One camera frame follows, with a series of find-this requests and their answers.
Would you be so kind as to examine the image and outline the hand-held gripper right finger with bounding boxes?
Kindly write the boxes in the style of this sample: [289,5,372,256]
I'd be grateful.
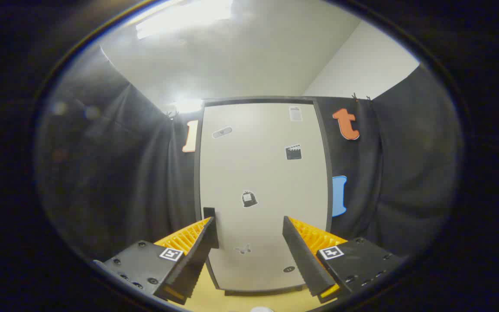
[282,216,407,305]

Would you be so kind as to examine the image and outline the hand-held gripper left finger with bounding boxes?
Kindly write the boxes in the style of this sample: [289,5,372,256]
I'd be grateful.
[96,216,220,306]

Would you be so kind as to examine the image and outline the black door handle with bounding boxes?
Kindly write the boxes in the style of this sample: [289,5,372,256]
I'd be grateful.
[203,207,220,249]

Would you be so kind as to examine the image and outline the grey shoe cabinet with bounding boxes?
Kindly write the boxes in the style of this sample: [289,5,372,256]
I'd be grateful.
[194,97,334,296]

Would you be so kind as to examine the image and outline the black backdrop cloth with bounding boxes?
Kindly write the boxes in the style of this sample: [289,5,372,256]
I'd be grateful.
[35,45,464,263]

